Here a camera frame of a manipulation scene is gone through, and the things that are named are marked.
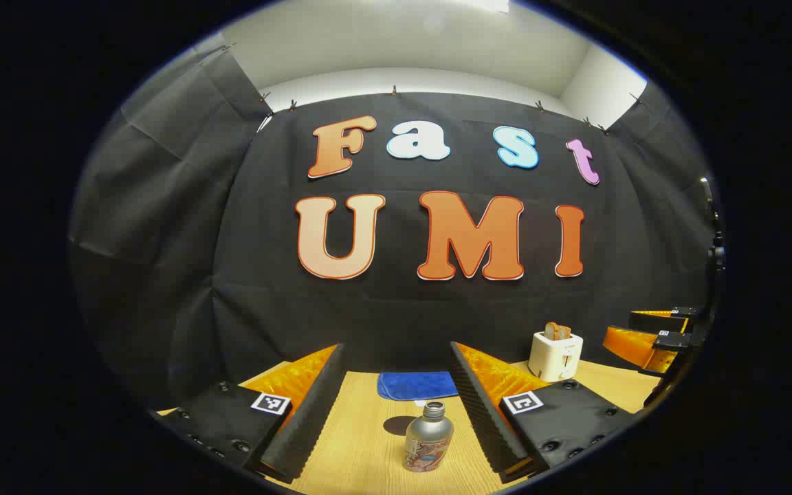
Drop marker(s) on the silver water bottle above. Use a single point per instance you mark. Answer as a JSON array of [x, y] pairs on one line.
[[428, 440]]

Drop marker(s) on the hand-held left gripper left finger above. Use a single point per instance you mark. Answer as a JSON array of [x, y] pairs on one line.
[[310, 426]]

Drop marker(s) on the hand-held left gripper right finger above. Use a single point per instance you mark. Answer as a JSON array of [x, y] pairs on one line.
[[489, 426]]

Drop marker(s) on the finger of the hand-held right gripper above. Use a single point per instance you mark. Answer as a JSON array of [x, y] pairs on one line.
[[664, 321], [636, 347]]

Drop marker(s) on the dark brown round coaster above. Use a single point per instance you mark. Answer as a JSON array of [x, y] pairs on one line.
[[394, 425]]

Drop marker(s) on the blue folded towel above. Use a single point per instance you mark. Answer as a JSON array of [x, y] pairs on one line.
[[415, 385]]

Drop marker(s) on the black backdrop cloth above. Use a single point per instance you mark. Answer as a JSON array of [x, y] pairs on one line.
[[396, 309]]

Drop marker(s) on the white toaster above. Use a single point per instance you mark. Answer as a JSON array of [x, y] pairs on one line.
[[554, 357]]

